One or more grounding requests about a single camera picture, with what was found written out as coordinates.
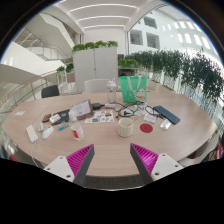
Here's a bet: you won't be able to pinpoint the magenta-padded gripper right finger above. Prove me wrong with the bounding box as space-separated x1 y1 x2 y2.
129 143 184 185

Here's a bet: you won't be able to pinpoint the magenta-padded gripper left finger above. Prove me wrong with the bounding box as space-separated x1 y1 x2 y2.
43 143 96 187

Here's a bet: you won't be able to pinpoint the flat round red coaster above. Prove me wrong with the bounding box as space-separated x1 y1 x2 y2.
139 123 154 134

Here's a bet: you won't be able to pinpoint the clear plastic packet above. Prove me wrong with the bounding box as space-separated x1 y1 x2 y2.
159 118 173 131

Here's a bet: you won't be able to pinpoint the white card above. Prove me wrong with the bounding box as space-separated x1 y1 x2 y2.
143 113 159 124

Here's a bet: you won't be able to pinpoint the white computer mouse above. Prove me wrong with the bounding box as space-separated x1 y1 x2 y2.
41 126 55 140

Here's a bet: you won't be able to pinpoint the black notebook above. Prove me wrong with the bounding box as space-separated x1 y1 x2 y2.
49 108 72 126

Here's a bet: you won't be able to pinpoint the colourful sticker sheet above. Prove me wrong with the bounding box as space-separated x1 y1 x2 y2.
84 110 115 124

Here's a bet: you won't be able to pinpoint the small white box pack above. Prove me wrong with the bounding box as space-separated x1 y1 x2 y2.
49 113 62 125

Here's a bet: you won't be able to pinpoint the white chair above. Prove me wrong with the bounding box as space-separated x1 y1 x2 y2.
178 131 223 168
83 78 111 94

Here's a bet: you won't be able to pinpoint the printed booklet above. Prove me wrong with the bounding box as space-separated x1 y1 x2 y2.
70 98 94 120

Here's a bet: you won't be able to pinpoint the black and red case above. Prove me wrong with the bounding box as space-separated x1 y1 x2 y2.
41 113 52 123

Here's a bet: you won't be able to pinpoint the white power strip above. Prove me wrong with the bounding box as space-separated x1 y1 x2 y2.
25 124 39 144

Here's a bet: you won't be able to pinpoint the small black box device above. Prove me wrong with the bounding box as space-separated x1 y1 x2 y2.
91 102 106 111

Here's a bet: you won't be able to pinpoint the green tote bag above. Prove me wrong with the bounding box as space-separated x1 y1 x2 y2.
118 75 149 104

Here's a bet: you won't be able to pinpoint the black chair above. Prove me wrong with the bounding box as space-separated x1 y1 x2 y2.
40 84 60 99

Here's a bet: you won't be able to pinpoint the tall clear drinking bottle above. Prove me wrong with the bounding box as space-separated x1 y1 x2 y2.
106 78 118 104

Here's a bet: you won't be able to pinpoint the small brown planter with plants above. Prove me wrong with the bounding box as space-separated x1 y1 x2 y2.
55 63 76 84

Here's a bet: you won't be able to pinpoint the white cabinet topped with plants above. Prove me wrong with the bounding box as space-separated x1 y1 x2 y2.
71 40 120 94

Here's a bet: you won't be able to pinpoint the low planter with green plants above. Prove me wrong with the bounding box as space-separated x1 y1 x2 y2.
117 58 139 78

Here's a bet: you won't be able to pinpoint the row of green potted trees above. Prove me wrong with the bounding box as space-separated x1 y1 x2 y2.
124 49 224 104

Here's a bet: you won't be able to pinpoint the ceiling light strips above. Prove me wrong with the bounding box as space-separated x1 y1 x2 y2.
58 0 139 30

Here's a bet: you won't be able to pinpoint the white power strip cable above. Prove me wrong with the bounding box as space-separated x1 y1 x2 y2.
30 141 43 168

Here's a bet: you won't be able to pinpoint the tangled black cables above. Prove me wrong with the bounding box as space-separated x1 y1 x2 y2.
113 100 161 119

